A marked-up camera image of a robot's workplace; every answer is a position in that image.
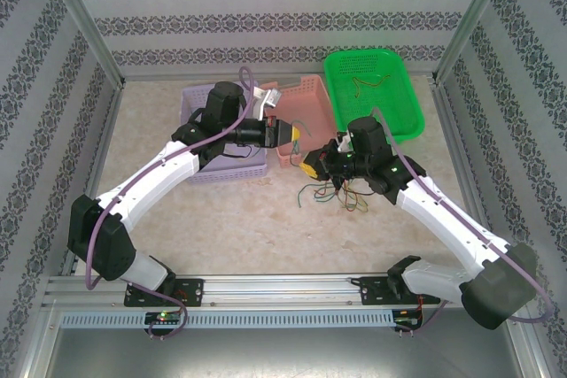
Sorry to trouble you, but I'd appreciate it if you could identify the green plastic basket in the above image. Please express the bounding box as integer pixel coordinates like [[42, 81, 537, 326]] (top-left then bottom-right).
[[322, 48, 426, 144]]

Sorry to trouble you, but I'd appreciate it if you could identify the grey slotted cable duct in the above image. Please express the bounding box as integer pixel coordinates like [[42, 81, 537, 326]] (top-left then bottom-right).
[[59, 310, 395, 329]]

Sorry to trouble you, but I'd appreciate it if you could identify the grey metal panel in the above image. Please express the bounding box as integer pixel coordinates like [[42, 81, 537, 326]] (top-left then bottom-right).
[[43, 328, 540, 378]]

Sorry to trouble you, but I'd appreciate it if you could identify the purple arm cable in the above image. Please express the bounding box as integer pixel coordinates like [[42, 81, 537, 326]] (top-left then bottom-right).
[[371, 105, 555, 335], [83, 66, 260, 340]]

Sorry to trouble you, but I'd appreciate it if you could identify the thin black left camera cable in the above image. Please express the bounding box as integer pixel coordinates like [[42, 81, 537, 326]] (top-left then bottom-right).
[[220, 143, 263, 160]]

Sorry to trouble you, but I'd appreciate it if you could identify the pink plastic basket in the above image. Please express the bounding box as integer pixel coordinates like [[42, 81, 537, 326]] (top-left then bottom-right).
[[260, 74, 338, 170]]

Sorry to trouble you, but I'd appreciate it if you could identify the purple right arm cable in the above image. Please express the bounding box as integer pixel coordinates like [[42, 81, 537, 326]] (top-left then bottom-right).
[[371, 105, 555, 335]]

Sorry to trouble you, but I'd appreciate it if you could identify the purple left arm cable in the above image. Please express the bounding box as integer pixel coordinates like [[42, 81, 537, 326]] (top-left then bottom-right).
[[83, 66, 260, 340]]

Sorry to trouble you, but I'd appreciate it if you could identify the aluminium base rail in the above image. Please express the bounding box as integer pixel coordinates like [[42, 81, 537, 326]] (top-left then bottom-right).
[[46, 274, 466, 308]]

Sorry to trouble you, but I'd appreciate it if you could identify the aluminium table edge beam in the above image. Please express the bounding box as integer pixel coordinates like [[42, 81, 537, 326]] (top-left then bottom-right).
[[59, 81, 130, 277], [431, 79, 501, 246]]

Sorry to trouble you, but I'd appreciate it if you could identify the yellow wire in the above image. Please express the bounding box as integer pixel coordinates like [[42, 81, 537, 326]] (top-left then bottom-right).
[[343, 181, 377, 213], [336, 178, 369, 213], [327, 178, 376, 202]]

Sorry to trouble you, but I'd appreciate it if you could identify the small circuit board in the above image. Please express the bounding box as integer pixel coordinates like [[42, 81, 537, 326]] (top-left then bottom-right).
[[144, 312, 183, 326], [393, 309, 424, 330]]

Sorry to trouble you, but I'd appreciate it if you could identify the aluminium frame post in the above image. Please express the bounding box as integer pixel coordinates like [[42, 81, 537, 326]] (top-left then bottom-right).
[[35, 0, 128, 89], [431, 0, 519, 87]]

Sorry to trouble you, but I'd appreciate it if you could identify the purple plastic basket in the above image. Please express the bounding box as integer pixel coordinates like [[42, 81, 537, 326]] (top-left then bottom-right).
[[181, 85, 269, 185]]

